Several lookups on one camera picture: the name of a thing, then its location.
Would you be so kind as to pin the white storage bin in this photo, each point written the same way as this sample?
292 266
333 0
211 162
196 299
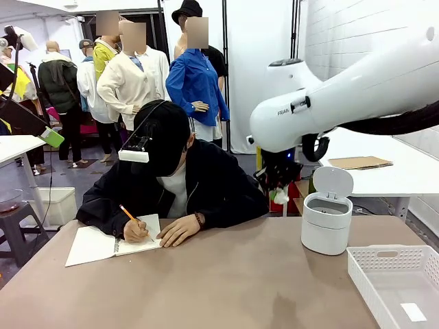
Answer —
60 205

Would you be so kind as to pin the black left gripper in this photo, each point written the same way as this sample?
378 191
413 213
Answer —
19 116

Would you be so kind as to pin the mannequin in black shirt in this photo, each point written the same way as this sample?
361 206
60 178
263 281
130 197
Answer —
218 61

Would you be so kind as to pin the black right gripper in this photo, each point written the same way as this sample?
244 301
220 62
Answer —
279 162

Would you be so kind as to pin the white head-mounted camera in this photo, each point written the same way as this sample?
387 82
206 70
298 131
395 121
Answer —
134 156

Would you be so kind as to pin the person wearing black jacket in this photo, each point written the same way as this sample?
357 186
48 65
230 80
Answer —
212 185

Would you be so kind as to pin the person's right forearm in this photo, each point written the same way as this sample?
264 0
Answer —
99 219

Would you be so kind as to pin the large white table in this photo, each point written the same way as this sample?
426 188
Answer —
394 178

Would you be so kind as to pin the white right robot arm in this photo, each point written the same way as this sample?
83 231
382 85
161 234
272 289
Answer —
343 96

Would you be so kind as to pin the white lidded trash bin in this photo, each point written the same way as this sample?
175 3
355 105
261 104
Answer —
326 233

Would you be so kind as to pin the brown cardboard sheet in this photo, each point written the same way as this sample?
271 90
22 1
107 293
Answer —
363 162

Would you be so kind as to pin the yellow pencil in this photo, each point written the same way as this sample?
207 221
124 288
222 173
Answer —
127 213

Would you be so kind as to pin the clear plastic bowl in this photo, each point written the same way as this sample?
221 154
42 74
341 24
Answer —
10 199

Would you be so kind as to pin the white spiral notebook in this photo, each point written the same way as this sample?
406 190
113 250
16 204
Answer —
92 245

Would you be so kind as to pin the mannequin in dark green jacket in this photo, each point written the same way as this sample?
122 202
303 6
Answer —
56 85

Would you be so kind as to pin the white paper ball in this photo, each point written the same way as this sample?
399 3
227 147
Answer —
282 197

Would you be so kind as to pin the person's right hand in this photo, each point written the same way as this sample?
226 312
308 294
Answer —
133 233

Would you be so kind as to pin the grey plastic step stool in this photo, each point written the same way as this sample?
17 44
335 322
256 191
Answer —
17 233

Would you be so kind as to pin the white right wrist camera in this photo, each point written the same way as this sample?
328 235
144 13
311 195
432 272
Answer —
259 175

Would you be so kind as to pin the short black tripod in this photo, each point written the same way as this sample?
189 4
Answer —
37 92

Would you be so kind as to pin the red bag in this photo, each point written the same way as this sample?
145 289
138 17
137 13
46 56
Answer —
294 202

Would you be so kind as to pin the mannequin with cap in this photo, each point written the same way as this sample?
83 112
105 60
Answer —
87 85

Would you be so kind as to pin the mannequin in blue shirt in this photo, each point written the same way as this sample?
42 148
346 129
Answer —
195 89

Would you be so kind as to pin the black bucket hat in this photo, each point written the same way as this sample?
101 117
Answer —
187 12

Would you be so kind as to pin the black light stand pole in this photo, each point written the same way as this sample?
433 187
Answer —
294 34
225 68

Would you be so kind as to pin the person's left hand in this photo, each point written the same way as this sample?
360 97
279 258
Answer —
178 231

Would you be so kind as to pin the person's left forearm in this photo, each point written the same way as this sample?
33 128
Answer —
233 212

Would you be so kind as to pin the white perforated plastic basket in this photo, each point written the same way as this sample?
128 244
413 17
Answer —
377 284

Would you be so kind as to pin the mannequin in cream shirt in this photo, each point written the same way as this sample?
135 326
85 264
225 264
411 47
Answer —
123 85

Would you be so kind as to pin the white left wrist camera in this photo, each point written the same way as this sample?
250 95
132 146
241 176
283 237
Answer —
27 38

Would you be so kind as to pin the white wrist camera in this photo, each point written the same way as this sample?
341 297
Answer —
259 175
27 38

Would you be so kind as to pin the mannequin in yellow shirt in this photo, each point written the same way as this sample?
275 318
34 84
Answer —
101 58

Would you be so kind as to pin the mannequin in white shirt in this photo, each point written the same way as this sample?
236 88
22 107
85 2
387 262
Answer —
157 65

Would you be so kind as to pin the white table with legs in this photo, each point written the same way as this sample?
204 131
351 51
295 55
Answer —
13 145

